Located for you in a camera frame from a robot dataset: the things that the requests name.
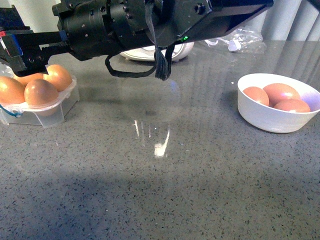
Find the brown egg front in bowl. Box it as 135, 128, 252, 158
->
274, 99, 311, 113

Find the white power cord plug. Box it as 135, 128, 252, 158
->
205, 38, 241, 52

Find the cream soy milk maker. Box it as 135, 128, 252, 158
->
119, 41, 195, 63

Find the clear plastic egg box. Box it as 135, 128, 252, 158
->
0, 65, 80, 128

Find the white round bowl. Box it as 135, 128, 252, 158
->
237, 73, 320, 134

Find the clear plastic bag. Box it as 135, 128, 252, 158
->
208, 27, 267, 54

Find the black cable bundle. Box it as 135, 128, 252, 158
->
104, 0, 176, 82

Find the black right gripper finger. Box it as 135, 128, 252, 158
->
0, 30, 71, 77

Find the brown egg back in bowl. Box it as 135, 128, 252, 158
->
263, 83, 301, 107

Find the brown egg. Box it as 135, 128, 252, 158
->
0, 76, 25, 104
274, 99, 311, 113
13, 73, 44, 86
43, 64, 73, 92
243, 86, 270, 106
263, 83, 301, 107
24, 79, 59, 106

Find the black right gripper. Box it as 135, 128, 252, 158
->
51, 0, 181, 62

